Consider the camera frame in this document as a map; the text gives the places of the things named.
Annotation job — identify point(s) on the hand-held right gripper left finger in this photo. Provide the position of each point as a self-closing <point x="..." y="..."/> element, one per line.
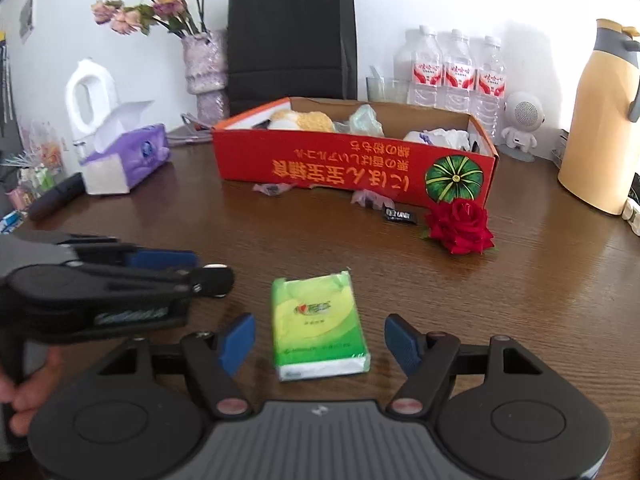
<point x="237" y="342"/>

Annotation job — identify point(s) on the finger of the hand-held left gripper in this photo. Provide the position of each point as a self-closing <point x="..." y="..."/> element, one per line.
<point x="125" y="285"/>
<point x="160" y="260"/>

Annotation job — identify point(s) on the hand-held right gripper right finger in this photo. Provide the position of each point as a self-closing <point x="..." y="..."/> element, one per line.
<point x="402" y="342"/>

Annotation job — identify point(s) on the green tissue pack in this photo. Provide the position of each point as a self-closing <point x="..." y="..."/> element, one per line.
<point x="320" y="330"/>

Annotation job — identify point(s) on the red cardboard box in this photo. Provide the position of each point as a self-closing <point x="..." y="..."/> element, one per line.
<point x="325" y="165"/>

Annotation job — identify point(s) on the white tissue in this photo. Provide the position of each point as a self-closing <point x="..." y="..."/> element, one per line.
<point x="447" y="139"/>

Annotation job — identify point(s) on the clear plastic bag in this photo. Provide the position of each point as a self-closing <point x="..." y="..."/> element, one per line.
<point x="365" y="120"/>

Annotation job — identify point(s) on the person's left hand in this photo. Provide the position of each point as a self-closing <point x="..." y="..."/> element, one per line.
<point x="35" y="385"/>

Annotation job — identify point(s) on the purple tissue box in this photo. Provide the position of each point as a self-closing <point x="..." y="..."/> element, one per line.
<point x="130" y="160"/>

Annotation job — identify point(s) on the black marker pen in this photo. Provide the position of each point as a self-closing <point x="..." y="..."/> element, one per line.
<point x="55" y="195"/>

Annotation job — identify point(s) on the black candy wrapper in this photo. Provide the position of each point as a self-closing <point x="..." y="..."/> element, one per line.
<point x="400" y="214"/>

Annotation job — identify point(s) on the red artificial rose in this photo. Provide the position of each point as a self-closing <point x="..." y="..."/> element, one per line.
<point x="460" y="225"/>

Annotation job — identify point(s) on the purple candy wrapper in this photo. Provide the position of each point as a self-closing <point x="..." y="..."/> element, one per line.
<point x="367" y="198"/>
<point x="272" y="189"/>

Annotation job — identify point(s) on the pile of colourful small packets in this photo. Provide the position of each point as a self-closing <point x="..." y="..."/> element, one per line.
<point x="35" y="170"/>

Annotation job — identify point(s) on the white detergent jug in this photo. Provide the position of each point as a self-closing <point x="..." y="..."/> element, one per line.
<point x="87" y="95"/>

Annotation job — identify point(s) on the purple patterned vase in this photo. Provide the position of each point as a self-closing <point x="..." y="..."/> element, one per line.
<point x="205" y="70"/>

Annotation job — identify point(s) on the white printed plastic wrapper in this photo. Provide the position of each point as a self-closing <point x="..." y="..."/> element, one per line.
<point x="417" y="137"/>

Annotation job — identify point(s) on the clear drinking glass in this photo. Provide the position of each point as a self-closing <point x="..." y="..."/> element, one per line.
<point x="387" y="91"/>

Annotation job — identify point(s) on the white robot speaker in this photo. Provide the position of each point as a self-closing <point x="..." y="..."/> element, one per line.
<point x="522" y="120"/>

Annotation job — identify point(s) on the black paper bag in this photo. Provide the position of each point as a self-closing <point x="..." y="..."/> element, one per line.
<point x="290" y="40"/>

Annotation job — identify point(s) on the white object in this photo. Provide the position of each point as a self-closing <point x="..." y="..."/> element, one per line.
<point x="632" y="215"/>

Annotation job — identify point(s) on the red label water bottle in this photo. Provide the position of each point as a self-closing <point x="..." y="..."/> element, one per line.
<point x="490" y="85"/>
<point x="458" y="72"/>
<point x="425" y="70"/>

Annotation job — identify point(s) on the yellow thermos jug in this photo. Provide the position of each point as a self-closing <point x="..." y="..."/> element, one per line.
<point x="600" y="125"/>

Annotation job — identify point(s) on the wall paper note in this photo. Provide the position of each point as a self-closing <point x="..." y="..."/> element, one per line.
<point x="28" y="15"/>

